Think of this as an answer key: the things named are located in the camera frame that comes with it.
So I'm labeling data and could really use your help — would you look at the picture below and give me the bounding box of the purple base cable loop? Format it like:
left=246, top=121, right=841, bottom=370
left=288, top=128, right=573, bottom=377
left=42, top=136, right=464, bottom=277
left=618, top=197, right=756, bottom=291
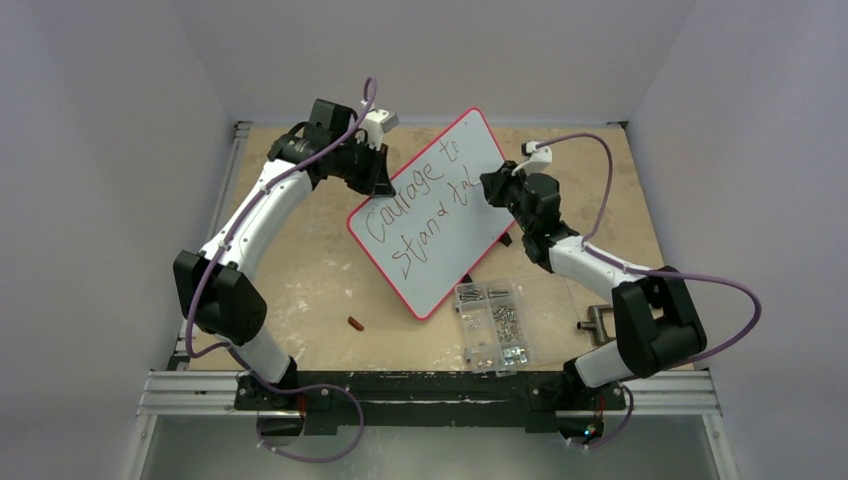
left=256, top=384, right=364, bottom=465

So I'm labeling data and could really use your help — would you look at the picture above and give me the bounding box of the black metal bracket tool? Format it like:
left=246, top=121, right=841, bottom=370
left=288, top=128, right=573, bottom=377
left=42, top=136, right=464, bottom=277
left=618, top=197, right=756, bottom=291
left=576, top=304, right=615, bottom=347

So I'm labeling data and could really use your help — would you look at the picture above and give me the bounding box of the pink framed whiteboard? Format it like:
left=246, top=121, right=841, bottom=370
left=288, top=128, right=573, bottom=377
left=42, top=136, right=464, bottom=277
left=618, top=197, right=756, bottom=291
left=347, top=107, right=514, bottom=320

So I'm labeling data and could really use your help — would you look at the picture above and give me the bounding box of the brown marker cap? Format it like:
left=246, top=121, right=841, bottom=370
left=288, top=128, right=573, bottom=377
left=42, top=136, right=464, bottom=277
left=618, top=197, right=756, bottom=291
left=347, top=316, right=365, bottom=332

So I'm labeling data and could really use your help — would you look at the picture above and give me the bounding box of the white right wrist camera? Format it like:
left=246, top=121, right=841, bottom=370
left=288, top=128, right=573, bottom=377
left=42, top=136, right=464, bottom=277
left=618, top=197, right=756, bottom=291
left=511, top=141, right=553, bottom=176

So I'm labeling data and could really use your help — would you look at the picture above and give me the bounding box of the aluminium table frame rail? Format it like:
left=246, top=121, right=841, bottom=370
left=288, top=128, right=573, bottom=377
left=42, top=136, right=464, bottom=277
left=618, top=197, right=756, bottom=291
left=118, top=121, right=298, bottom=479

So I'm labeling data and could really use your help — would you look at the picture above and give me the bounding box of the clear screw organizer box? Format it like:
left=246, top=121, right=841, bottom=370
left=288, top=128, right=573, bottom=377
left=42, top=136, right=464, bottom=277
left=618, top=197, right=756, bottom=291
left=454, top=280, right=538, bottom=375

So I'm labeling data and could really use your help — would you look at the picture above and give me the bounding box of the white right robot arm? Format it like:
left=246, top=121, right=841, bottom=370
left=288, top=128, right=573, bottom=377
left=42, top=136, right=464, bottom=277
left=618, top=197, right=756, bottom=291
left=480, top=161, right=707, bottom=407

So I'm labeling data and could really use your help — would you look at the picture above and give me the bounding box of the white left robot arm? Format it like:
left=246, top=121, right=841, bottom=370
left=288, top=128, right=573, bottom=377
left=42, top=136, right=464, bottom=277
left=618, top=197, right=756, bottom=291
left=173, top=99, right=399, bottom=409

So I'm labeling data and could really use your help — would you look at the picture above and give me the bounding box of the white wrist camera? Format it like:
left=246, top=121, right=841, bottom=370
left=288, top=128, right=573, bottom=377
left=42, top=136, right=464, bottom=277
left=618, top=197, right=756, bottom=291
left=511, top=141, right=553, bottom=176
left=359, top=108, right=399, bottom=150

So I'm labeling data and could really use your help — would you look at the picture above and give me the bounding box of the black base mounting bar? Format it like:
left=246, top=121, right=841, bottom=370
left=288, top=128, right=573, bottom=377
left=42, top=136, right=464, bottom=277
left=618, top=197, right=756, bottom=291
left=235, top=367, right=628, bottom=438

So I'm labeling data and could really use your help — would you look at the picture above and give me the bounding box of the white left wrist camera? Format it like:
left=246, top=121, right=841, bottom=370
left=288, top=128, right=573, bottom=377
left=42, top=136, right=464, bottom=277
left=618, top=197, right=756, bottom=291
left=359, top=108, right=399, bottom=150

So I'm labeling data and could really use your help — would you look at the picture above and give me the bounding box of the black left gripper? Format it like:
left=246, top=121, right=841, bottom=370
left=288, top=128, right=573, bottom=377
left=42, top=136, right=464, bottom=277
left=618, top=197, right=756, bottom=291
left=332, top=137, right=392, bottom=197

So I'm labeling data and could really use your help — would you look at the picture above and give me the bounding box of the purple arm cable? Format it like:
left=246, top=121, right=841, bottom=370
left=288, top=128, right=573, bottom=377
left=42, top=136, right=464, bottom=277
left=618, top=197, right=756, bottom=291
left=184, top=77, right=379, bottom=399
left=535, top=132, right=763, bottom=382

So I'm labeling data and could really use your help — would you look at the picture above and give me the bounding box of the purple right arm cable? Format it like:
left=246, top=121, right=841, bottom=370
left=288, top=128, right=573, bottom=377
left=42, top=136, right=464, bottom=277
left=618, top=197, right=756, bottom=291
left=535, top=132, right=763, bottom=382

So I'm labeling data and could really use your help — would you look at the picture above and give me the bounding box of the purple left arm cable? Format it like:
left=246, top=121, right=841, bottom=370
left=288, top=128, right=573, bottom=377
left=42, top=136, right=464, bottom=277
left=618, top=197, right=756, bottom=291
left=184, top=77, right=379, bottom=399

